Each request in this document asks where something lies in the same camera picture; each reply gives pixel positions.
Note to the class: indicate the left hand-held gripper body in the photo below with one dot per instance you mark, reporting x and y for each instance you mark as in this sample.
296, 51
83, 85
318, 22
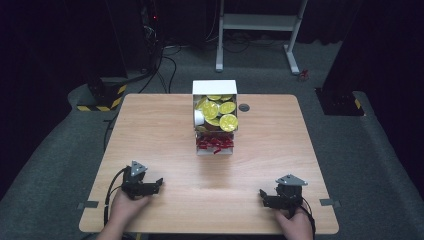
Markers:
135, 186

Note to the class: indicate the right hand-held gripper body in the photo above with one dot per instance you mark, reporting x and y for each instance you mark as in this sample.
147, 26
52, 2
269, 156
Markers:
288, 195

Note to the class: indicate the person's left hand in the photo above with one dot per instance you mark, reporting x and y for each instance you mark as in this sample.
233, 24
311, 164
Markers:
125, 208

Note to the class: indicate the person's right hand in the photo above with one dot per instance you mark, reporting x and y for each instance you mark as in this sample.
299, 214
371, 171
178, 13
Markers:
295, 224

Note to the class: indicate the grey tape strip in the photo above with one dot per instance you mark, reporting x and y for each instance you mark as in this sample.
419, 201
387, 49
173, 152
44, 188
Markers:
330, 202
88, 204

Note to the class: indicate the pile of red packets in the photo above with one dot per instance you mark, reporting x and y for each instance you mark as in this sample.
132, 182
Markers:
215, 143

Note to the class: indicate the grey round table grommet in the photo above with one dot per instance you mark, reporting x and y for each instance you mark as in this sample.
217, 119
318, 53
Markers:
244, 107

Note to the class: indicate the pile of yellow lidded cups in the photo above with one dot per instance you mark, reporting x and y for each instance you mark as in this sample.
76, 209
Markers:
220, 113

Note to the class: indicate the black stand with striped base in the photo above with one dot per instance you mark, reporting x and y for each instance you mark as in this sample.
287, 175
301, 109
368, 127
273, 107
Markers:
105, 95

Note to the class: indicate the black stand base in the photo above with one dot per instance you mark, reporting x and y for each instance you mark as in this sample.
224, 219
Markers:
338, 101

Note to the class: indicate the white dispenser box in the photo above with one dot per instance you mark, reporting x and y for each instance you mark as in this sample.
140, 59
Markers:
214, 87

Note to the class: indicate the small red floor object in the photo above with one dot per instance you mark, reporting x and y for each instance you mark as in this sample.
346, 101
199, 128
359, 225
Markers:
303, 75

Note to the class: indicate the white metal stand frame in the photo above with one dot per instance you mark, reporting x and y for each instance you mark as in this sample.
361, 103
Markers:
256, 21

